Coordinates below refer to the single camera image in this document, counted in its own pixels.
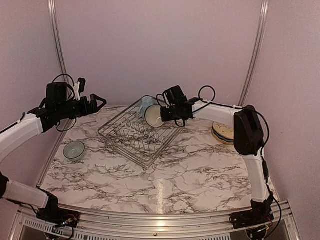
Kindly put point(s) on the wire dish rack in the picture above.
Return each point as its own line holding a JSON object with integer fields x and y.
{"x": 133, "y": 138}

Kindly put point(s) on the grey green patterned bowl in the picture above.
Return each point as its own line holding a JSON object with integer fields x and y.
{"x": 73, "y": 151}

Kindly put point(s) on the dark teal dotted bowl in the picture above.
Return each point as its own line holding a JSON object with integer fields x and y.
{"x": 153, "y": 117}

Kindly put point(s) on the left aluminium frame post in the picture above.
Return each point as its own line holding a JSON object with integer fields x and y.
{"x": 52, "y": 8}

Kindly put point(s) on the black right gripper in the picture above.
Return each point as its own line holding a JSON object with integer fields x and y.
{"x": 165, "y": 116}

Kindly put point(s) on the front aluminium rail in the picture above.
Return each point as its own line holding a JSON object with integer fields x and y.
{"x": 108, "y": 225}

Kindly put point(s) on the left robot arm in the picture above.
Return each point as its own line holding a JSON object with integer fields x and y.
{"x": 63, "y": 101}

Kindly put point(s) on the yellow polka dot plate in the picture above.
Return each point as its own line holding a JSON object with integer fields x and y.
{"x": 225, "y": 141}

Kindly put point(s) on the beige bird pattern plate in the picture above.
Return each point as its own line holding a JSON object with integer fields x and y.
{"x": 223, "y": 130}

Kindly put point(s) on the aluminium frame post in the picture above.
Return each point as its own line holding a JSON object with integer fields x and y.
{"x": 52, "y": 8}
{"x": 261, "y": 28}

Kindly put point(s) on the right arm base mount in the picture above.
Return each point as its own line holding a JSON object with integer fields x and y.
{"x": 249, "y": 218}

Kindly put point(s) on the blue polka dot plate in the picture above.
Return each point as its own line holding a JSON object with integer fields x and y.
{"x": 220, "y": 136}

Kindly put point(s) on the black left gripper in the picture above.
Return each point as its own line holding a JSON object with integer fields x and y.
{"x": 92, "y": 108}

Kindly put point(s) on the light blue mug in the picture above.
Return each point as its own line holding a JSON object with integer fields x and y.
{"x": 145, "y": 102}

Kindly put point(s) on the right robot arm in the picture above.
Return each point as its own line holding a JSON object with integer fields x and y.
{"x": 249, "y": 141}

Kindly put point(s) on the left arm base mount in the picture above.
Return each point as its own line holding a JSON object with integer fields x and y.
{"x": 59, "y": 217}

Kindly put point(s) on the right aluminium frame post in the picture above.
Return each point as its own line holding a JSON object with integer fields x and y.
{"x": 261, "y": 28}

